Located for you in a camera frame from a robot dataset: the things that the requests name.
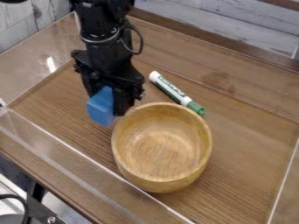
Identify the black metal table frame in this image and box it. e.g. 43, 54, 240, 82
25, 182, 67, 224

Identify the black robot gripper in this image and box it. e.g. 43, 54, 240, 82
71, 27, 145, 116

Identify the brown wooden bowl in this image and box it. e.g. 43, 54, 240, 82
111, 102, 212, 193

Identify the blue rectangular block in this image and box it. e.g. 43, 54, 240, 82
87, 86, 116, 126

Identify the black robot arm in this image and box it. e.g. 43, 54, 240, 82
71, 0, 145, 116

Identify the green white marker pen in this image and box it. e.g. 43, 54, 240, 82
148, 71, 205, 116

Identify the black cable lower left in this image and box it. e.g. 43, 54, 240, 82
0, 193, 31, 224

